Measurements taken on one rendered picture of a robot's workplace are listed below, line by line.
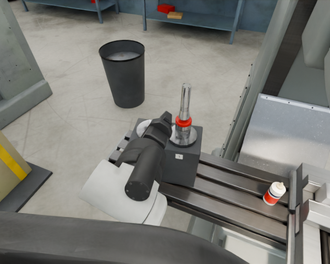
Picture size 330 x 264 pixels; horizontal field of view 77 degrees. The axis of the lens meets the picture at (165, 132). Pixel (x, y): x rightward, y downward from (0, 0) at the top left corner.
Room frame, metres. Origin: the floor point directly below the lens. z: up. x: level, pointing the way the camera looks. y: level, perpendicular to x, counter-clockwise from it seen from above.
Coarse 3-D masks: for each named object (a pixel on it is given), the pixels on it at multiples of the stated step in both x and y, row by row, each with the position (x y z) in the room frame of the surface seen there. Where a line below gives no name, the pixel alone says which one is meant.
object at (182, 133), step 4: (176, 124) 0.43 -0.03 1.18; (176, 128) 0.43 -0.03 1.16; (180, 128) 0.42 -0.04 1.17; (184, 128) 0.41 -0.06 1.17; (188, 128) 0.42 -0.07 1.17; (176, 132) 0.43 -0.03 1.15; (180, 132) 0.42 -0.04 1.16; (184, 132) 0.41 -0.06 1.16; (188, 132) 0.42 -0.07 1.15; (176, 136) 0.43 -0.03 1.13; (180, 136) 0.42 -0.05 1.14; (184, 136) 0.42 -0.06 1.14; (188, 136) 0.42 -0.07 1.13
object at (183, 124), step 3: (177, 117) 0.44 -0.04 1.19; (177, 120) 0.43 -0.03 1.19; (180, 120) 0.43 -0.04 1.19; (189, 120) 0.43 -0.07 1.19; (177, 123) 0.42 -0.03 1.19; (180, 123) 0.42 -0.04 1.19; (183, 123) 0.42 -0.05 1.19; (186, 123) 0.42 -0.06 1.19; (189, 123) 0.42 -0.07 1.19; (180, 126) 0.42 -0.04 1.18; (183, 126) 0.41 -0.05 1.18; (186, 126) 0.42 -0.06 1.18
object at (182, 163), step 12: (144, 120) 0.51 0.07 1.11; (132, 132) 0.46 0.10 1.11; (192, 132) 0.45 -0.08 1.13; (168, 144) 0.41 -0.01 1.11; (180, 144) 0.40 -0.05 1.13; (192, 144) 0.40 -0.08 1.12; (168, 156) 0.39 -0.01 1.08; (180, 156) 0.38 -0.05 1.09; (192, 156) 0.37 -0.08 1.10; (168, 168) 0.39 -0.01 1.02; (180, 168) 0.38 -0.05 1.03; (192, 168) 0.37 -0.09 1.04; (168, 180) 0.39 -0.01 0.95; (180, 180) 0.38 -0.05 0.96; (192, 180) 0.37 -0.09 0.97
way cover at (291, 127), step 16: (272, 96) 0.68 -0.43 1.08; (256, 112) 0.67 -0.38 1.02; (272, 112) 0.65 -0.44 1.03; (288, 112) 0.64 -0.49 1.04; (304, 112) 0.62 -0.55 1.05; (320, 112) 0.61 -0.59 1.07; (256, 128) 0.63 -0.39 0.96; (272, 128) 0.62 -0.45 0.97; (288, 128) 0.60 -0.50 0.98; (304, 128) 0.59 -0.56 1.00; (320, 128) 0.58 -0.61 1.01; (256, 144) 0.58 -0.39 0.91; (272, 144) 0.57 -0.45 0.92; (288, 144) 0.56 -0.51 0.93; (304, 144) 0.55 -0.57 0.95; (320, 144) 0.54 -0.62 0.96; (240, 160) 0.53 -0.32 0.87; (256, 160) 0.53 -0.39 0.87; (272, 160) 0.52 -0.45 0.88; (288, 160) 0.51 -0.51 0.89; (304, 160) 0.50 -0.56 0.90; (320, 160) 0.49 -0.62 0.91; (288, 176) 0.45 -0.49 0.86
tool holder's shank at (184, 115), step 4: (184, 84) 0.44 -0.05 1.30; (188, 84) 0.44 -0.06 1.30; (184, 88) 0.43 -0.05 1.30; (188, 88) 0.43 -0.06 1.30; (184, 92) 0.43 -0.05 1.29; (188, 92) 0.43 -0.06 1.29; (184, 96) 0.43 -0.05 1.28; (188, 96) 0.43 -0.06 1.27; (184, 100) 0.43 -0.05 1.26; (188, 100) 0.43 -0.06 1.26; (180, 104) 0.44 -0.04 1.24; (184, 104) 0.43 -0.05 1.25; (188, 104) 0.43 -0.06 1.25; (180, 108) 0.43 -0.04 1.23; (184, 108) 0.43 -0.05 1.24; (188, 108) 0.43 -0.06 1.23; (180, 112) 0.43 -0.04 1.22; (184, 112) 0.43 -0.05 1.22; (188, 112) 0.43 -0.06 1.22; (180, 116) 0.43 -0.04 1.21; (184, 116) 0.42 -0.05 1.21; (188, 116) 0.43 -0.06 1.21; (184, 120) 0.43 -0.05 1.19
